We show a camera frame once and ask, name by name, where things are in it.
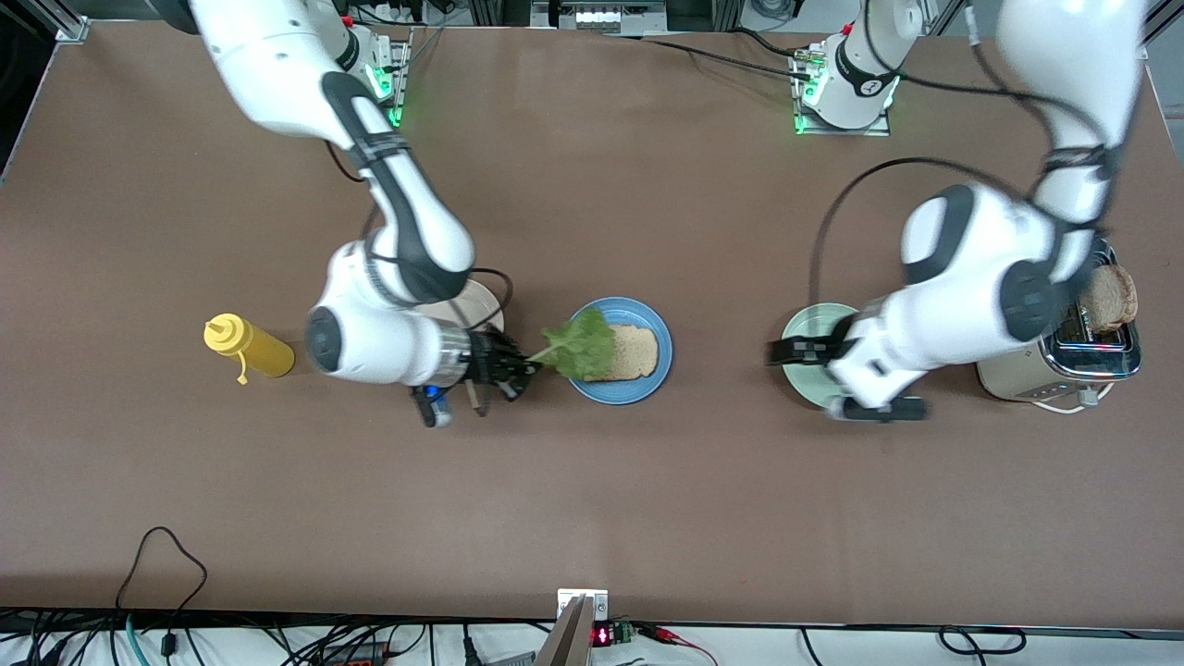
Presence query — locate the green lettuce leaf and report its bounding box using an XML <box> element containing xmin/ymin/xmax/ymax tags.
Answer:
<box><xmin>529</xmin><ymin>308</ymin><xmax>617</xmax><ymax>382</ymax></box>

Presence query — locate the toasted bread slice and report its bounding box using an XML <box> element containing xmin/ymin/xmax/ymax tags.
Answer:
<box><xmin>583</xmin><ymin>324</ymin><xmax>660</xmax><ymax>382</ymax></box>
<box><xmin>1078</xmin><ymin>265</ymin><xmax>1139</xmax><ymax>333</ymax></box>

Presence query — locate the yellow mustard squeeze bottle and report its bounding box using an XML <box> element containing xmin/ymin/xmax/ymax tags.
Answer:
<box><xmin>203</xmin><ymin>313</ymin><xmax>295</xmax><ymax>385</ymax></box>

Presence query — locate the light green round plate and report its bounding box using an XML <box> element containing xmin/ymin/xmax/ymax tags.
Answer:
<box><xmin>782</xmin><ymin>303</ymin><xmax>866</xmax><ymax>408</ymax></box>

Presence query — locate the beige round plate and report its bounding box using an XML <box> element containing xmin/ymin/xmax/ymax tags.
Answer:
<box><xmin>442</xmin><ymin>277</ymin><xmax>508</xmax><ymax>336</ymax></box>

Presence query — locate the blue round plate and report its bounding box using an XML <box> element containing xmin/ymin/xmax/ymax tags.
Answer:
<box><xmin>561</xmin><ymin>297</ymin><xmax>673</xmax><ymax>406</ymax></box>

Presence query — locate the cream chrome toaster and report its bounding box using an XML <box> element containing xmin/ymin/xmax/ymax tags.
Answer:
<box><xmin>976</xmin><ymin>239</ymin><xmax>1143</xmax><ymax>403</ymax></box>

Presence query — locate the white toaster power cable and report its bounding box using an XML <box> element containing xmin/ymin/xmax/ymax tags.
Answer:
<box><xmin>1031</xmin><ymin>388</ymin><xmax>1106</xmax><ymax>414</ymax></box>

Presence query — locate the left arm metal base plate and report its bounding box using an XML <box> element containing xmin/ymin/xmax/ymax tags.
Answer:
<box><xmin>791</xmin><ymin>51</ymin><xmax>894</xmax><ymax>138</ymax></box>

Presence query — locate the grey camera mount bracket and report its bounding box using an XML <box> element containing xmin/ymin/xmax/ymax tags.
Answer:
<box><xmin>535</xmin><ymin>589</ymin><xmax>610</xmax><ymax>666</ymax></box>

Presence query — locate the black base power cable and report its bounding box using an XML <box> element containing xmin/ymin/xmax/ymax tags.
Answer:
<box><xmin>606</xmin><ymin>28</ymin><xmax>815</xmax><ymax>82</ymax></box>

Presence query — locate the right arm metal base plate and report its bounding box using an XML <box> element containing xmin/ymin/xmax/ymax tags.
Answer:
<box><xmin>365</xmin><ymin>37</ymin><xmax>413</xmax><ymax>129</ymax></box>

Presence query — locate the black coiled cable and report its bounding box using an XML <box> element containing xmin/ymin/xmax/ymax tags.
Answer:
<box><xmin>939</xmin><ymin>626</ymin><xmax>1028</xmax><ymax>656</ymax></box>

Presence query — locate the red wire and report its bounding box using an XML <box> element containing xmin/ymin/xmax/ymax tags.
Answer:
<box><xmin>638</xmin><ymin>625</ymin><xmax>718</xmax><ymax>666</ymax></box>

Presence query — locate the thin black looped cable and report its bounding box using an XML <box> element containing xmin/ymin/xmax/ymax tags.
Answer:
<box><xmin>116</xmin><ymin>527</ymin><xmax>207</xmax><ymax>662</ymax></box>

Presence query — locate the aluminium frame profile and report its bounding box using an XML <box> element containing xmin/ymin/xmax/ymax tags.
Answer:
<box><xmin>1145</xmin><ymin>0</ymin><xmax>1184</xmax><ymax>47</ymax></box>
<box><xmin>37</xmin><ymin>0</ymin><xmax>91</xmax><ymax>44</ymax></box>

